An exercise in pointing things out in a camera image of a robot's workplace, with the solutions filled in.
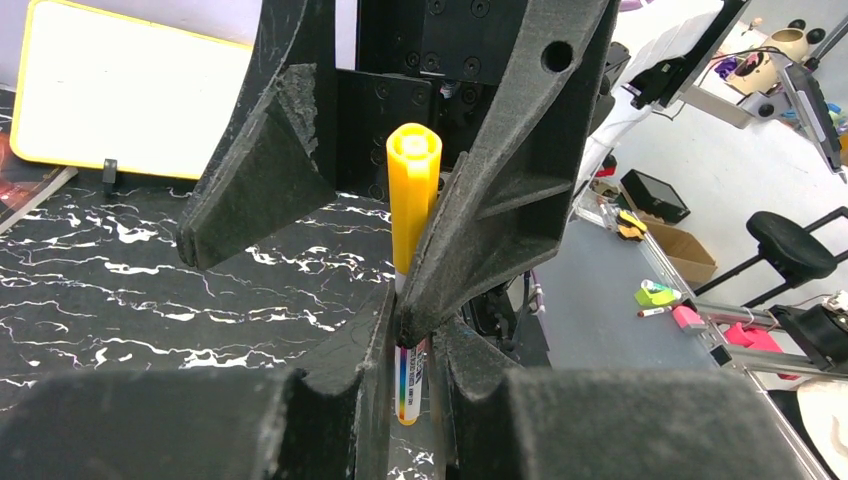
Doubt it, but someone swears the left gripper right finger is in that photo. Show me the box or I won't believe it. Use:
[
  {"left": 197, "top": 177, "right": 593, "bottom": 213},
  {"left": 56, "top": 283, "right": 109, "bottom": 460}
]
[{"left": 430, "top": 319, "right": 827, "bottom": 479}]

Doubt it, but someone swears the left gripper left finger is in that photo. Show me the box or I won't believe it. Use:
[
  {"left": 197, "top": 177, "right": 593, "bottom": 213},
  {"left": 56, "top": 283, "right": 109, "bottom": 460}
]
[{"left": 1, "top": 284, "right": 394, "bottom": 479}]

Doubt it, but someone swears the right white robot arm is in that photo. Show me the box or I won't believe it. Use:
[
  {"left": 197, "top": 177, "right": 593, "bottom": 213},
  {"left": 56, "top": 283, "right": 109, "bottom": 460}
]
[{"left": 176, "top": 1, "right": 744, "bottom": 346}]

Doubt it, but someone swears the dark book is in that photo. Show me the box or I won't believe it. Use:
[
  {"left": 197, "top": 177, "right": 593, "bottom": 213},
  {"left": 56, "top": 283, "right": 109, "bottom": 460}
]
[{"left": 1, "top": 132, "right": 78, "bottom": 233}]

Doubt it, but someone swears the orange-yellow pen cap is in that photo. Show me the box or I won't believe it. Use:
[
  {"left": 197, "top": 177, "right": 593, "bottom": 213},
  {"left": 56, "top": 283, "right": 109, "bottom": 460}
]
[{"left": 386, "top": 123, "right": 443, "bottom": 275}]

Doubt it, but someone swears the white marker pen yellow end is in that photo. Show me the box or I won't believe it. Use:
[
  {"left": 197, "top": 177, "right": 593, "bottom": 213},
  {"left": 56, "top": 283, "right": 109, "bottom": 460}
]
[{"left": 394, "top": 340, "right": 428, "bottom": 426}]

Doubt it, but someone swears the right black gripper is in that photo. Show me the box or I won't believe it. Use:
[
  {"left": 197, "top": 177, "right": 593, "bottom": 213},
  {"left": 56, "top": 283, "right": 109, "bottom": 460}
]
[{"left": 176, "top": 1, "right": 628, "bottom": 347}]

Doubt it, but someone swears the whiteboard with wooden frame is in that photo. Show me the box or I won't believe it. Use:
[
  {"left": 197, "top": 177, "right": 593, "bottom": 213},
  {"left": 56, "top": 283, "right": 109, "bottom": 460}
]
[{"left": 10, "top": 1, "right": 252, "bottom": 180}]

